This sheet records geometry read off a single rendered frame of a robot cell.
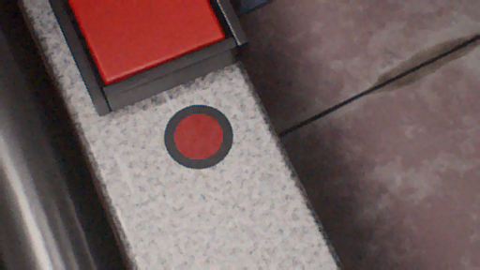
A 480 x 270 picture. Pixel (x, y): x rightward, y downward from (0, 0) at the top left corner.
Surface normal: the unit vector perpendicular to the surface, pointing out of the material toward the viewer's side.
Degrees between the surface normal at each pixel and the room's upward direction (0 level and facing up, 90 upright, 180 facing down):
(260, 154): 0
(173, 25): 0
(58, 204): 32
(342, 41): 0
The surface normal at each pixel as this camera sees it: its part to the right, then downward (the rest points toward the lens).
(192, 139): -0.02, -0.37
